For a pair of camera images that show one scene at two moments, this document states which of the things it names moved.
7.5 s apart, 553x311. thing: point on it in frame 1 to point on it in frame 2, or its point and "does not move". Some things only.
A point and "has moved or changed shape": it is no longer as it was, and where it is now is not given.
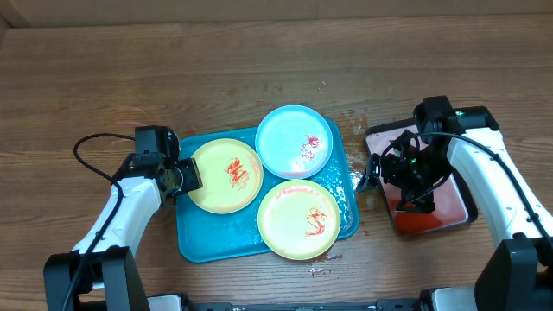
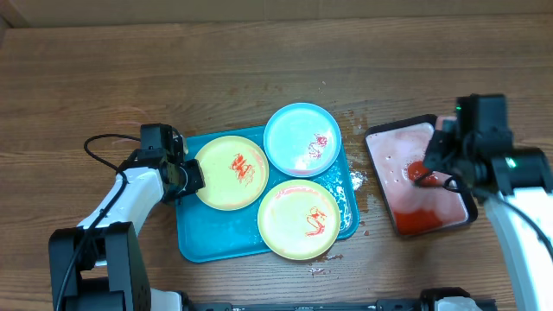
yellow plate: (231, 174) does not move
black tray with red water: (453, 206) does not move
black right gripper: (425, 197) to (433, 161)
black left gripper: (193, 179) does not move
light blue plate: (294, 142) has moved or changed shape
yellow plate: (299, 219) does not move
